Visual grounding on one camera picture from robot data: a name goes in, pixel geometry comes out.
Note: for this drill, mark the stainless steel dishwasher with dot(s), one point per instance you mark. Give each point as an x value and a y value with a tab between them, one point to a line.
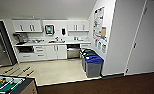
73	53

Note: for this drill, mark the white drawer stack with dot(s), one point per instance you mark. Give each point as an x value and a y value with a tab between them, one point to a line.
85	45
40	52

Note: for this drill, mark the green lid waste bin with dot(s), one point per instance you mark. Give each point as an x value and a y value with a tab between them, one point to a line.
88	52

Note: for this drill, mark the white two-door base cabinet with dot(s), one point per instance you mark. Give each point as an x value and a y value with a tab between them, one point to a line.
56	52

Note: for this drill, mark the chrome faucet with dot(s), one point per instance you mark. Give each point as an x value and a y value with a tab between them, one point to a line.
57	38

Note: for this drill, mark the blue lid recycling bin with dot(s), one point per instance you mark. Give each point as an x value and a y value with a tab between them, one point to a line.
93	68

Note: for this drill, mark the tan cork notice board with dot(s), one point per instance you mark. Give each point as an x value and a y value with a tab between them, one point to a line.
103	32

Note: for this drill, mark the grey paper towel dispenser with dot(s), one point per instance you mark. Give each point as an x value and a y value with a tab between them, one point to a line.
49	29

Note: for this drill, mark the black built-in microwave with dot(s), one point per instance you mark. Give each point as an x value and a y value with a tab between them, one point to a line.
25	49

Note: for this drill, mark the black coffee machine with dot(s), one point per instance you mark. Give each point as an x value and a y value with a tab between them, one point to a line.
19	38

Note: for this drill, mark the white door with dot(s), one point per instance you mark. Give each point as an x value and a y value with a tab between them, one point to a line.
144	36

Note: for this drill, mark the stainless steel refrigerator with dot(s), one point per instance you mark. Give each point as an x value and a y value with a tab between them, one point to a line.
1	43

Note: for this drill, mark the green foosball table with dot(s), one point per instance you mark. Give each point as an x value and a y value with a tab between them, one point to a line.
9	86

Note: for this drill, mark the white wall cabinet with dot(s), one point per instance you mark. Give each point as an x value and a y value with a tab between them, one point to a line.
26	26
78	25

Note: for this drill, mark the large colourful wall poster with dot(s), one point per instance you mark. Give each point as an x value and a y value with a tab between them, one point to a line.
98	18

